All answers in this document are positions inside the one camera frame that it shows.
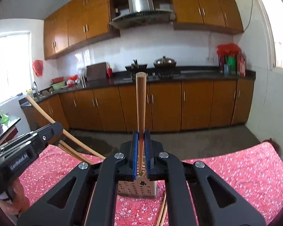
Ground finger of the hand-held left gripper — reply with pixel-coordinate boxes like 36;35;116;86
2;128;44;149
0;122;64;157

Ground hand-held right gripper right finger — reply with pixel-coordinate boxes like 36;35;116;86
144;129;267;226

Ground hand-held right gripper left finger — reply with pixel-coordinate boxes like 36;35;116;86
16;129;139;226

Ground wooden chopstick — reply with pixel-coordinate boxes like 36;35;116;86
135;72;147;177
60;141;94;164
58;144;86;164
25;95;106;160
160;202;168;226

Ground perforated green chopstick holder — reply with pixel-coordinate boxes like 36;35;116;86
117;163;159;199

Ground person's left hand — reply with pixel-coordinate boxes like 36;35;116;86
0;176;31;220

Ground green funnel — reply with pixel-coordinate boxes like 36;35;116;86
0;110;10;124

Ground green basin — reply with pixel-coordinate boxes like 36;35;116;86
51;81;66;90

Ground red and white bag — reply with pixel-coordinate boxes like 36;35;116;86
66;75;79;86

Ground wooden chopsticks on table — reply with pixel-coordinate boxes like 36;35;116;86
156;191;167;226

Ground clear glass jar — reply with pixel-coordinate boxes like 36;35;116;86
77;67;87;87

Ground hanging red plastic bag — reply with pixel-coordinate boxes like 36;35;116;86
32;60;43;77

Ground wooden base cabinets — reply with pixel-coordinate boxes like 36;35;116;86
21;79;255;132

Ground wide window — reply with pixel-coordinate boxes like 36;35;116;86
0;32;35;112

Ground dark wooden cutting board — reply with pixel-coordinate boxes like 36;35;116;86
86;62;108;82

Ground gas stove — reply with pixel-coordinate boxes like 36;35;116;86
123;69;182;79

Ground black wok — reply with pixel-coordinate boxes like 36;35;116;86
125;60;148;73

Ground wok with metal lid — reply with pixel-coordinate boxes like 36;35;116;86
153;56;177;68

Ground red floral tablecloth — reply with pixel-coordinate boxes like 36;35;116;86
12;142;283;226

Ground black stone countertop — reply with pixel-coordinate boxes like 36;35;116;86
19;69;256;106

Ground green box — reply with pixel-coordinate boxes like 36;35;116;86
228;56;237;74

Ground red box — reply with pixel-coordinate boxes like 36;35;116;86
236;53;246;77

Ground steel range hood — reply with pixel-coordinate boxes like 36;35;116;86
109;0;174;30

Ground tall window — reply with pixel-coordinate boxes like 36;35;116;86
253;0;283;72

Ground wooden wall cabinets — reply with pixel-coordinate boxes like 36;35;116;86
43;0;244;60

